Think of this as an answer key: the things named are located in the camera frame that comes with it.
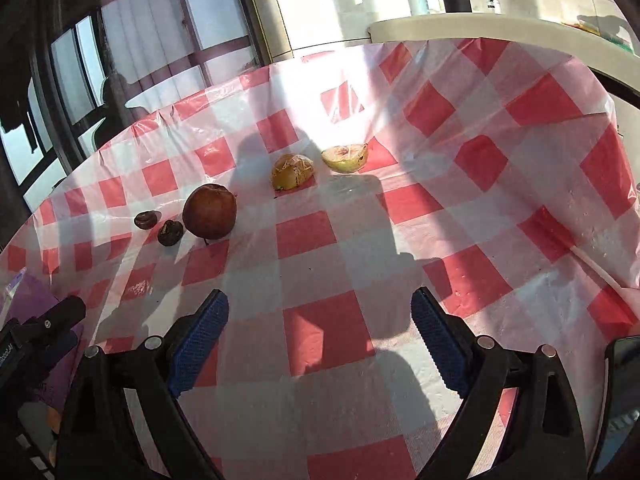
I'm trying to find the cut pear half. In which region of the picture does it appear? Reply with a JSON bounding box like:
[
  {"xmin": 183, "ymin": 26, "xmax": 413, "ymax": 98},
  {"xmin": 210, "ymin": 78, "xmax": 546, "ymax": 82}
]
[{"xmin": 321, "ymin": 143, "xmax": 369, "ymax": 174}]

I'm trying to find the yellow green object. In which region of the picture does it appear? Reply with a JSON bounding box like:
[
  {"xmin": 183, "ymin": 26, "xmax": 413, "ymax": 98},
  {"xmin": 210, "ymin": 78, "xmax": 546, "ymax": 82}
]
[{"xmin": 561, "ymin": 14, "xmax": 640, "ymax": 55}]

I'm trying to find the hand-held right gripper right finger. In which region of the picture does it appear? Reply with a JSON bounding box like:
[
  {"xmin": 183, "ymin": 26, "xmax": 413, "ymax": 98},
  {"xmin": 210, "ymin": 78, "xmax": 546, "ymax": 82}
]
[{"xmin": 410, "ymin": 287, "xmax": 588, "ymax": 480}]

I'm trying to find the red apple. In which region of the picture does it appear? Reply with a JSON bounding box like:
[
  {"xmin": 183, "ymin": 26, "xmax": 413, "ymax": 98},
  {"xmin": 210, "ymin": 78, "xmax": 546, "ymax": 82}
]
[{"xmin": 182, "ymin": 183, "xmax": 238, "ymax": 241}]

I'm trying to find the white box with purple rim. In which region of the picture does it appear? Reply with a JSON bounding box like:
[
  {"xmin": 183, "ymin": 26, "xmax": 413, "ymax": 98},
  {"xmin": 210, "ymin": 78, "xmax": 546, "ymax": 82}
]
[{"xmin": 0, "ymin": 267, "xmax": 87, "ymax": 411}]

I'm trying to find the dark window frame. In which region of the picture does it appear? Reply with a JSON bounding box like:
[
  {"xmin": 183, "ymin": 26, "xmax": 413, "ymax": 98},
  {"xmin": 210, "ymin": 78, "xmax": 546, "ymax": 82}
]
[{"xmin": 0, "ymin": 0, "xmax": 133, "ymax": 201}]

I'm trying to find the red white checked tablecloth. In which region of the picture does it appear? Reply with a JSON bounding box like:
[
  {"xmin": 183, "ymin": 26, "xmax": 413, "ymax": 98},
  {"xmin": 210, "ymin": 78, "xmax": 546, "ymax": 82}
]
[{"xmin": 0, "ymin": 37, "xmax": 640, "ymax": 480}]

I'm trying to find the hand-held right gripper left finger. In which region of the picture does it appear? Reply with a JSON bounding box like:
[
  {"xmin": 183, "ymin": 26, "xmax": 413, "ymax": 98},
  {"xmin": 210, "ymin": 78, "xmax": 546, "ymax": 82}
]
[{"xmin": 52, "ymin": 289, "xmax": 231, "ymax": 480}]

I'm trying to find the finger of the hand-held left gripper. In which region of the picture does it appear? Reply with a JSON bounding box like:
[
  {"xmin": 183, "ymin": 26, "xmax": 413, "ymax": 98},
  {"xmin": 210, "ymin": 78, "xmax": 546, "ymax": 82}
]
[{"xmin": 12, "ymin": 295, "xmax": 87, "ymax": 376}]

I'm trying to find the white round counter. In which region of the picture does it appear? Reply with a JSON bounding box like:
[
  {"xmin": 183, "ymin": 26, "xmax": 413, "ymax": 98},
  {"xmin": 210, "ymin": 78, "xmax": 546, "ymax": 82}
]
[{"xmin": 369, "ymin": 11, "xmax": 640, "ymax": 68}]

